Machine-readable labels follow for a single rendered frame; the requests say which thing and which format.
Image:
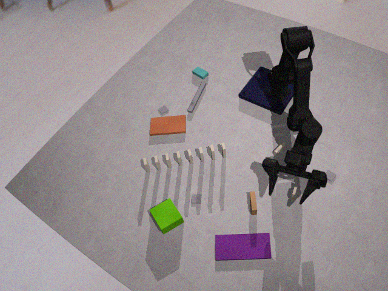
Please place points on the teal rectangular block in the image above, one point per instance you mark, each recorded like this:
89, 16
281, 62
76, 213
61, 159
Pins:
200, 73

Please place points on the green block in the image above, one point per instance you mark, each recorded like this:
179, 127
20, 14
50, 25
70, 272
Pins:
166, 216

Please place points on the purple flat rectangular block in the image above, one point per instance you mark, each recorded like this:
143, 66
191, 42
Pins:
242, 246

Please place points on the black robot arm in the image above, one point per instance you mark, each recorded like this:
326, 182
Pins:
292, 70

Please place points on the grey long bar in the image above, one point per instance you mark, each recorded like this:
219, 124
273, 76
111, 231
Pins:
196, 98

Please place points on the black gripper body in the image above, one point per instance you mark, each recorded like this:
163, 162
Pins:
295, 170

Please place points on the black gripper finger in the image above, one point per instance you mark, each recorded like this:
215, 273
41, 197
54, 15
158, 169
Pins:
312, 185
272, 179

